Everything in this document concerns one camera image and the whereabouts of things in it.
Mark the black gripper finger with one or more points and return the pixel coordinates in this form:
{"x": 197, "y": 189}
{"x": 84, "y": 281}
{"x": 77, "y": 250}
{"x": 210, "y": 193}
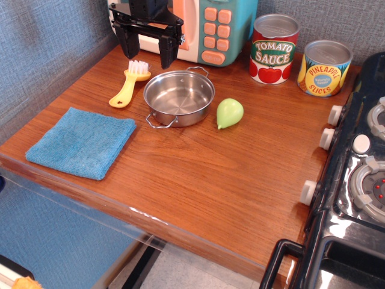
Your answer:
{"x": 128, "y": 40}
{"x": 168, "y": 48}

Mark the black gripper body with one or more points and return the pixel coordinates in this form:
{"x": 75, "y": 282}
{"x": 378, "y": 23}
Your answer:
{"x": 148, "y": 18}

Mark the blue cloth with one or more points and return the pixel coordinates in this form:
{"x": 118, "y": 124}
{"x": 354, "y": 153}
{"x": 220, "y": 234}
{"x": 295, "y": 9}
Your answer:
{"x": 82, "y": 143}

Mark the yellow dish brush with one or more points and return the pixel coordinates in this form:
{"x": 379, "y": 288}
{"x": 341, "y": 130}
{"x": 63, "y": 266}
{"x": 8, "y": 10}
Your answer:
{"x": 136, "y": 71}

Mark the small steel pan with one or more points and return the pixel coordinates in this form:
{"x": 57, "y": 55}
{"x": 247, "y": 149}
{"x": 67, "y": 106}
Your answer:
{"x": 179, "y": 98}

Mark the teal toy microwave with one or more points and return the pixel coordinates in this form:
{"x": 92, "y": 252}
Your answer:
{"x": 214, "y": 32}

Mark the green toy pear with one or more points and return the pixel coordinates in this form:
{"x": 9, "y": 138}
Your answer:
{"x": 229, "y": 112}

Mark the tomato sauce can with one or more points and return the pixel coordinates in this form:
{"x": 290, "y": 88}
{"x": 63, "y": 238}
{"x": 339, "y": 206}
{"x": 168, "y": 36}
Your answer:
{"x": 273, "y": 46}

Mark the pineapple slices can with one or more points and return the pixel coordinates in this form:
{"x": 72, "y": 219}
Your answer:
{"x": 324, "y": 67}

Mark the black toy stove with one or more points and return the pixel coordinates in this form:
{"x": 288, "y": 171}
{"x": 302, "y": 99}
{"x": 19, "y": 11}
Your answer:
{"x": 344, "y": 231}

